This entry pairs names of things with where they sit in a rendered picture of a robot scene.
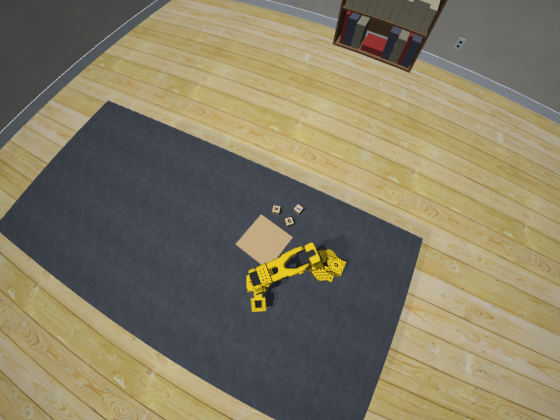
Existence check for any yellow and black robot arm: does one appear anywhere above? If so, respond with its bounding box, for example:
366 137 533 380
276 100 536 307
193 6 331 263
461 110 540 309
248 243 345 296

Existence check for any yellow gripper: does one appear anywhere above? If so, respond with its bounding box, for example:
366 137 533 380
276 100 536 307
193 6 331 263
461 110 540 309
247 274 266 312

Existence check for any tan flat mat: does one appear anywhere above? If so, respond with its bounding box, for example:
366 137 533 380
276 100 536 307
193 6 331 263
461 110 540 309
236 215 292 265

